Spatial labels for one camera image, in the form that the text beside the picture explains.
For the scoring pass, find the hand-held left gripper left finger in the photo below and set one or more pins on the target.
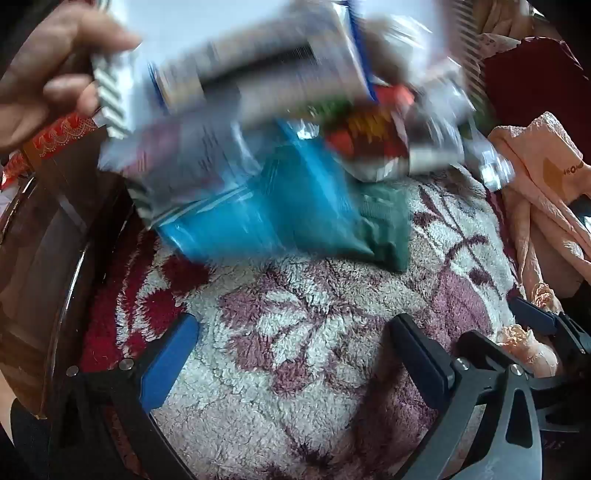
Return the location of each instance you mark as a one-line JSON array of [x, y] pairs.
[[168, 364]]

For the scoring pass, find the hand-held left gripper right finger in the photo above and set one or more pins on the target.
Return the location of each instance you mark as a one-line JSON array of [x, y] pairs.
[[418, 353]]

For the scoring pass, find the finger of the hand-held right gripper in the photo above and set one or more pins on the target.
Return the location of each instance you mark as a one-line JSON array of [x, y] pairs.
[[535, 318]]

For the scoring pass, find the dark green snack packet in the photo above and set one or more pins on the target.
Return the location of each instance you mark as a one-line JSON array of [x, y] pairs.
[[383, 230]]

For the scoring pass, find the light blue snack packet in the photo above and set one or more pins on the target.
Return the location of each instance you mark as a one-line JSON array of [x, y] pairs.
[[277, 207]]

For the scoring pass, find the silver green snack packet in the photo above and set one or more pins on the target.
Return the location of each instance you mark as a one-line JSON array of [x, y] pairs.
[[461, 134]]

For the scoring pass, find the white printed snack packet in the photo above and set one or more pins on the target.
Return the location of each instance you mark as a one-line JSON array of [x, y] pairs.
[[184, 152]]

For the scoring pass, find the red snack packet gold print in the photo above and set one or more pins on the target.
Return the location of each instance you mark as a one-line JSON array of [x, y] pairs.
[[369, 136]]

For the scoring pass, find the white tissue box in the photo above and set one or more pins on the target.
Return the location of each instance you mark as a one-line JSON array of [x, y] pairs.
[[258, 69]]

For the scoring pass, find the white box with striped rim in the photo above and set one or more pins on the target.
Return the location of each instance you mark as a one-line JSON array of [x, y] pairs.
[[184, 23]]

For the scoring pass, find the floral fleece blanket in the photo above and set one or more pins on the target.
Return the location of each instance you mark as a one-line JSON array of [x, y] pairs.
[[295, 369]]

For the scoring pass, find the pale pink garment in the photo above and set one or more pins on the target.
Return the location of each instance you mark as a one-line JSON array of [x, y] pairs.
[[540, 184]]

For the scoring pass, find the dark red cloth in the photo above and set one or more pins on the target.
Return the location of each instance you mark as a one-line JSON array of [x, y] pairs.
[[540, 83]]

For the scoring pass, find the red patterned strip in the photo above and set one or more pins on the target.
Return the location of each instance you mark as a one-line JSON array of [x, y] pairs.
[[60, 134]]

